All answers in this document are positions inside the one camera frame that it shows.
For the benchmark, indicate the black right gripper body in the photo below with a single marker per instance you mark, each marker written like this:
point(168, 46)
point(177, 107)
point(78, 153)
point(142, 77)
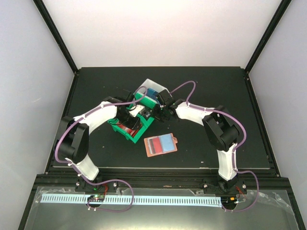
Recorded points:
point(161, 114)

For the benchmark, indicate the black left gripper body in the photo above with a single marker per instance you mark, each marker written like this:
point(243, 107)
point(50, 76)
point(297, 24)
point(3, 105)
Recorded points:
point(125, 120)

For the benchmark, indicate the tan leather card holder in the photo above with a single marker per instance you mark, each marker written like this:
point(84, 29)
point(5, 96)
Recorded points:
point(168, 142)

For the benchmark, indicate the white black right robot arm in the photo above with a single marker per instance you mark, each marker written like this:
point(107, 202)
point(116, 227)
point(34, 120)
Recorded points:
point(222, 130)

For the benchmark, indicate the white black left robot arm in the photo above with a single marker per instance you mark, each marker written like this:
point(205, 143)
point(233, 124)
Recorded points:
point(71, 145)

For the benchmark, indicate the black vip card stack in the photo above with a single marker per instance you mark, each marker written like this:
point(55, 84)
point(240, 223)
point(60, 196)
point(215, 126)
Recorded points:
point(147, 114)

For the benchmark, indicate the red white card stack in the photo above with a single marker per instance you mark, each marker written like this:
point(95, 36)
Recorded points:
point(129, 131)

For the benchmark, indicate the blue card stack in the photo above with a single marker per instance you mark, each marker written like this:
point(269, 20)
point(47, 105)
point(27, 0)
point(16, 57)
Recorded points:
point(151, 93)

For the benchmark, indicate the left green plastic bin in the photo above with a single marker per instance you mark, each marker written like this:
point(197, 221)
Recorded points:
point(114, 122)

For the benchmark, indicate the green plastic bin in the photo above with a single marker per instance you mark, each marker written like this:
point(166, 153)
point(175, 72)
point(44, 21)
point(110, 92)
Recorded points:
point(114, 122)
point(149, 104)

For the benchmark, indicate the middle green plastic bin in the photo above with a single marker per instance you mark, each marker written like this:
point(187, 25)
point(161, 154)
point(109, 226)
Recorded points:
point(149, 104)

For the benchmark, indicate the white plastic bin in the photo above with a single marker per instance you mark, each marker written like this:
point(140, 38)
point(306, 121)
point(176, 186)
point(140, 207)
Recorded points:
point(148, 83)

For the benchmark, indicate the left controller board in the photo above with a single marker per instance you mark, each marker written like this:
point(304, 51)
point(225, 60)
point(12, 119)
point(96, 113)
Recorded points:
point(95, 198)

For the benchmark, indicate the controller board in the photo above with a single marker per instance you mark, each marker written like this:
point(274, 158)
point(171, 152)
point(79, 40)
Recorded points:
point(229, 200)
point(95, 198)

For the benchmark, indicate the right controller board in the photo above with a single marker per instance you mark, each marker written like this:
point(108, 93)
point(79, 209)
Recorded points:
point(229, 200)

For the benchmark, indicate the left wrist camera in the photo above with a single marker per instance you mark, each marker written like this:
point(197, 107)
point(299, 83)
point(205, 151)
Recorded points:
point(137, 109)

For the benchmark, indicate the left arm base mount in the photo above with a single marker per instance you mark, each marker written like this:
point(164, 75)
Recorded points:
point(83, 186)

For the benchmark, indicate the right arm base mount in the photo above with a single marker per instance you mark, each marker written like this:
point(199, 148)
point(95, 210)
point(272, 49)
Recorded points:
point(221, 187)

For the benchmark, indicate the white slotted cable duct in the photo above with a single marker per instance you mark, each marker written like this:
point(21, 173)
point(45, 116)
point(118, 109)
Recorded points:
point(145, 200)

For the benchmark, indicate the black frame post left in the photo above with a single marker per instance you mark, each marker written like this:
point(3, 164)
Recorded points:
point(56, 34)

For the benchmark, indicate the black frame post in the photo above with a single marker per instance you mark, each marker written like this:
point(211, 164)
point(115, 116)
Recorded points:
point(282, 7)
point(56, 34)

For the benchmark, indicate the black frame post right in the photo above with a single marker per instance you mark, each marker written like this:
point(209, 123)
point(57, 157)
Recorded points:
point(282, 7)

